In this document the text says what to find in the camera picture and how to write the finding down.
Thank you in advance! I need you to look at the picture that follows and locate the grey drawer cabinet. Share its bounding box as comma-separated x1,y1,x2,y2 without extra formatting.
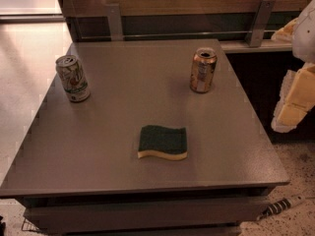
0,40,288,235

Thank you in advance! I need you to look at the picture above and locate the metal bracket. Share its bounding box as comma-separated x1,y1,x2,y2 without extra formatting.
245,0,276,47
105,4,124,41

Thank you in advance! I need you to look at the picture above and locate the orange gold soda can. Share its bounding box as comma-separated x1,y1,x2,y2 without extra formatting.
190,47,218,93

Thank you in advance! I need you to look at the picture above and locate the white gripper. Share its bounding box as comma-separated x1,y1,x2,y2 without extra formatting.
271,0,315,133

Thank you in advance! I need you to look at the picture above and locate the green yellow sponge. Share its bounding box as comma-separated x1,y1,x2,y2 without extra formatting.
138,125,188,160

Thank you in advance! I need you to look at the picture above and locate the right metal bracket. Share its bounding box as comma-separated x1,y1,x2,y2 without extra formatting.
245,0,276,47

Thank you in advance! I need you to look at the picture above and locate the horizontal metal rail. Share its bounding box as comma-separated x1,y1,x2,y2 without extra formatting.
78,30,276,41

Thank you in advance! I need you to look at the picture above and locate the left metal bracket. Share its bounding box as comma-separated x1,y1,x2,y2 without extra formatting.
105,4,124,41

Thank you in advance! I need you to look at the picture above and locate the white green 7up can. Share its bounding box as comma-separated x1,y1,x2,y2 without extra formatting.
55,55,91,102

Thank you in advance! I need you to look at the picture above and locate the wire basket corner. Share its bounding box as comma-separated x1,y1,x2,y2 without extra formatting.
21,218,40,233

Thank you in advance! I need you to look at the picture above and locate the striped black white cable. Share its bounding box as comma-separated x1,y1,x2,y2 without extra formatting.
256,194,307,221

